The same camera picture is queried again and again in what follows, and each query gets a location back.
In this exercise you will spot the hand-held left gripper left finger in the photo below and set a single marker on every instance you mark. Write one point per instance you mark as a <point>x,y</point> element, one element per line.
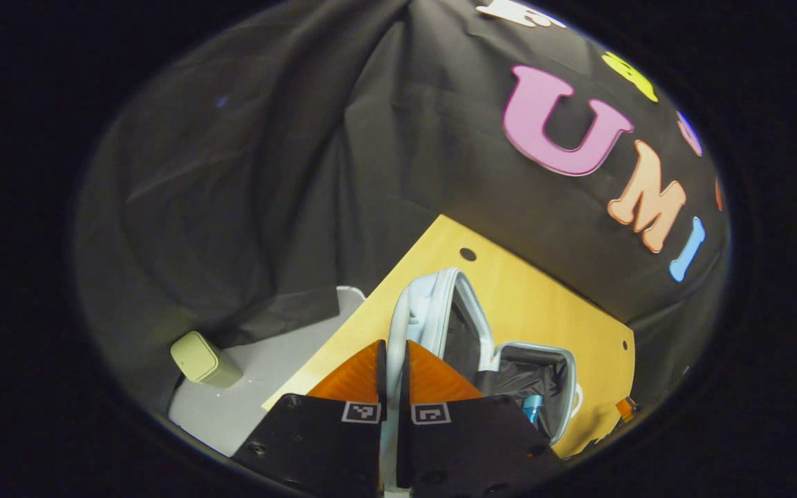
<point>382,373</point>

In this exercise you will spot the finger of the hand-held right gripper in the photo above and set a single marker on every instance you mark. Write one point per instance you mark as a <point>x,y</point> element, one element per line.
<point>625,409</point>

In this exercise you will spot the small blue-green bottle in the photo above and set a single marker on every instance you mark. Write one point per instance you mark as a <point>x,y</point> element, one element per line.
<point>532,408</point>

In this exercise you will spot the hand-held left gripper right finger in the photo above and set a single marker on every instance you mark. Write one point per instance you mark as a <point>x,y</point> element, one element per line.
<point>404,377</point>

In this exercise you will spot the white suitcase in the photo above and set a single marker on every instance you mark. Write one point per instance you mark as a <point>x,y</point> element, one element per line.
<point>433,304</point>

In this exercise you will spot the pale green rounded box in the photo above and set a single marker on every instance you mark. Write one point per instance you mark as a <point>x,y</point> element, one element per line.
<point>201,360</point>

